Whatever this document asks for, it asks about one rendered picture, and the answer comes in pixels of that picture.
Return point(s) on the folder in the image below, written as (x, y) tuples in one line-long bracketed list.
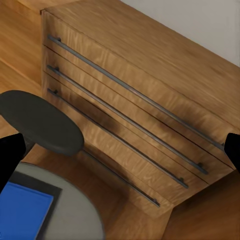
[(22, 212)]

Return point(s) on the cabinet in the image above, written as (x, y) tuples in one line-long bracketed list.
[(155, 108), (211, 214)]

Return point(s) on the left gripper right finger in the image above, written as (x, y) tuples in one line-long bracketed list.
[(232, 149)]

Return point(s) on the bookcase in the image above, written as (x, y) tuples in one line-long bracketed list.
[(21, 65)]

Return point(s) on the swivel chair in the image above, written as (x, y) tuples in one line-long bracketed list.
[(72, 215)]

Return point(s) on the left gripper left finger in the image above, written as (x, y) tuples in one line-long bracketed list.
[(12, 150)]

